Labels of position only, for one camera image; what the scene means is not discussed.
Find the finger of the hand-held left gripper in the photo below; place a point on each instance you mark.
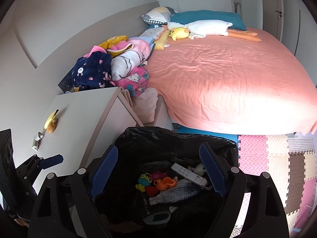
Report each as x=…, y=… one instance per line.
x=28, y=167
x=53, y=160

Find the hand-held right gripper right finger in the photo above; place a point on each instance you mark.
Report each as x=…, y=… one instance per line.
x=213, y=171

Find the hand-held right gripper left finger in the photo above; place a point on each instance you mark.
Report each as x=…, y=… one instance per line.
x=104, y=171

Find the white plush toy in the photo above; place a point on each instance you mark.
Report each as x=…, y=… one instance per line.
x=198, y=169

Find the white remote control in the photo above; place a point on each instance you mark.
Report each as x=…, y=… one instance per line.
x=188, y=174

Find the grey fish plush toy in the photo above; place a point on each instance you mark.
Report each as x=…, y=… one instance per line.
x=178, y=191

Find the green yellow blue toy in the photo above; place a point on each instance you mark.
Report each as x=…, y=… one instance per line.
x=143, y=181

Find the black trash bag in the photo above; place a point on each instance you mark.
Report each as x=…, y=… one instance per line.
x=138, y=148

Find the small red toy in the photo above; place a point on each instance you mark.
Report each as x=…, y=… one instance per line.
x=151, y=191

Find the pink toy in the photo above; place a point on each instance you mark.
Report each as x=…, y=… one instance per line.
x=157, y=175

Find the person's left hand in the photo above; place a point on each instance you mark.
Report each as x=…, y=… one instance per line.
x=21, y=222

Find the grey plastic hook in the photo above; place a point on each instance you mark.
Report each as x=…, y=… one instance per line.
x=38, y=140

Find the blue foam mat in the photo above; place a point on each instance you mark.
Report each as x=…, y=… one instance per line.
x=210, y=135

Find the yellow banana plush toy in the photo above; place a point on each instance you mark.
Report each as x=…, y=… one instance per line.
x=50, y=119

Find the white bedside cabinet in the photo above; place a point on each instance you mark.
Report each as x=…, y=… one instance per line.
x=81, y=111

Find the pastel foam puzzle mat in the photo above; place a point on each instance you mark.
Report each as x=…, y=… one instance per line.
x=272, y=158

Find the beige cloth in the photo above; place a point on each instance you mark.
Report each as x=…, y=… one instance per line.
x=127, y=101

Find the light pink towel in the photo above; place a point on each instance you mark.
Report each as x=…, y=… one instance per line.
x=147, y=104

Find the bed with pink sheet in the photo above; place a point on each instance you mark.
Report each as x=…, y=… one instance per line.
x=223, y=79

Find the pink cat print blanket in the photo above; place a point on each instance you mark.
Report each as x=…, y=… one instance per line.
x=133, y=80

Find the navy rabbit print blanket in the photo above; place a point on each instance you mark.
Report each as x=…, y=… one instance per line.
x=91, y=69

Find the white blanket with black lines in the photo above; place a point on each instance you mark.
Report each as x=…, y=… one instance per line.
x=123, y=64

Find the yellow blanket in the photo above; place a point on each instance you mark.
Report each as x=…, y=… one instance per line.
x=114, y=42

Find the yellow dotted pillow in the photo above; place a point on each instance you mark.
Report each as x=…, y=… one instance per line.
x=162, y=39

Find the yellow duck plush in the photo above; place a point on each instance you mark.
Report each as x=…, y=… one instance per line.
x=179, y=33

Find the white goose plush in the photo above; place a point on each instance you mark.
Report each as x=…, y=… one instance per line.
x=208, y=27

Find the light blue patterned cushion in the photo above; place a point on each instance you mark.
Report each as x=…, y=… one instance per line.
x=152, y=33

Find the teal pillow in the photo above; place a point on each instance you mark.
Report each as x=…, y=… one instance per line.
x=210, y=16

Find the patchwork pillow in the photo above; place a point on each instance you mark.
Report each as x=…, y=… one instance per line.
x=157, y=14

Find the white door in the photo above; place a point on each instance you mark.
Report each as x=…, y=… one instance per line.
x=270, y=0

